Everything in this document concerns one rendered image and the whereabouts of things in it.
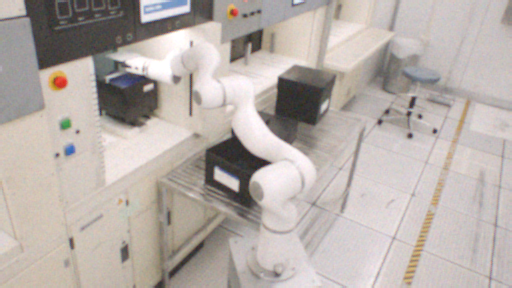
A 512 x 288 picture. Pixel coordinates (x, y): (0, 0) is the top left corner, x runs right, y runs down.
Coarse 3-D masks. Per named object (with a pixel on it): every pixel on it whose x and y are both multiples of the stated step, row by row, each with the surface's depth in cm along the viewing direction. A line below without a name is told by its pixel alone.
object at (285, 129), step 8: (264, 112) 234; (264, 120) 225; (272, 120) 226; (280, 120) 227; (288, 120) 228; (232, 128) 214; (272, 128) 218; (280, 128) 218; (288, 128) 219; (296, 128) 227; (280, 136) 211; (288, 136) 215; (296, 136) 232
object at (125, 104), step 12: (120, 60) 182; (120, 72) 190; (96, 84) 190; (108, 84) 184; (132, 84) 185; (144, 84) 191; (156, 84) 199; (108, 96) 189; (120, 96) 184; (132, 96) 187; (144, 96) 194; (156, 96) 201; (108, 108) 192; (120, 108) 188; (132, 108) 190; (144, 108) 197; (156, 108) 204; (120, 120) 199; (132, 120) 192
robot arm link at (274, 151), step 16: (224, 80) 142; (240, 80) 145; (240, 96) 143; (240, 112) 137; (256, 112) 140; (240, 128) 136; (256, 128) 134; (256, 144) 133; (272, 144) 133; (288, 144) 135; (272, 160) 138; (288, 160) 131; (304, 160) 131; (304, 176) 128
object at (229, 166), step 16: (224, 144) 190; (240, 144) 201; (208, 160) 180; (224, 160) 195; (240, 160) 205; (256, 160) 200; (208, 176) 184; (224, 176) 177; (240, 176) 171; (224, 192) 181; (240, 192) 174
